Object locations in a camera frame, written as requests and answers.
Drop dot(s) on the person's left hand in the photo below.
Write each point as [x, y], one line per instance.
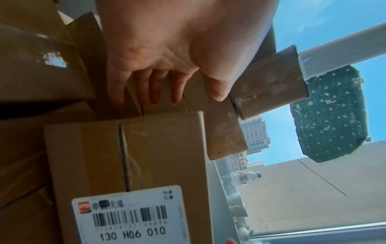
[181, 35]

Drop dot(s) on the large taped box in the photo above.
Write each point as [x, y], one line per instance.
[150, 155]

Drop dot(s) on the clear plastic bottle red label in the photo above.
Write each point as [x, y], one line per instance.
[238, 178]

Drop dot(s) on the green dotted cloth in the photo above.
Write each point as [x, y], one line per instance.
[328, 119]

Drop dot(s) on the beige window cover sheet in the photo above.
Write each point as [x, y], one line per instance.
[301, 190]

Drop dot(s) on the small white vase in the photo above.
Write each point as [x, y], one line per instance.
[244, 234]

